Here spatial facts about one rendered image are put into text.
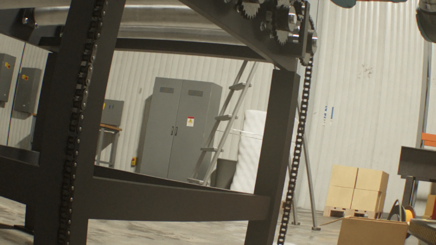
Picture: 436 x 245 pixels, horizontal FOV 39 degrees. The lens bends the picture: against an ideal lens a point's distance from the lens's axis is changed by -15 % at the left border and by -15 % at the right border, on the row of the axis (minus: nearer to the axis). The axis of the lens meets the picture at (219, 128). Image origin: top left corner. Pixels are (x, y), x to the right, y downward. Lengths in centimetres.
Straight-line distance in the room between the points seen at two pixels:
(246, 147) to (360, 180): 177
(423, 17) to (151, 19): 91
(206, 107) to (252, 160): 234
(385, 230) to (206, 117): 852
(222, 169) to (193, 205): 1020
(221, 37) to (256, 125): 762
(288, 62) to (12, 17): 101
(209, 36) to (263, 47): 38
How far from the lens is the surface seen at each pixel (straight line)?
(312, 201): 609
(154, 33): 244
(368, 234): 372
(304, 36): 215
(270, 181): 223
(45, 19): 238
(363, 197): 958
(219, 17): 168
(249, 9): 174
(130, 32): 249
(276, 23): 195
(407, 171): 659
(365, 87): 1189
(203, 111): 1200
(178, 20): 209
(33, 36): 253
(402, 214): 485
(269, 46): 206
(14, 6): 214
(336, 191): 966
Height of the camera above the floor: 39
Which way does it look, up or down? 4 degrees up
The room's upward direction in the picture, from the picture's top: 9 degrees clockwise
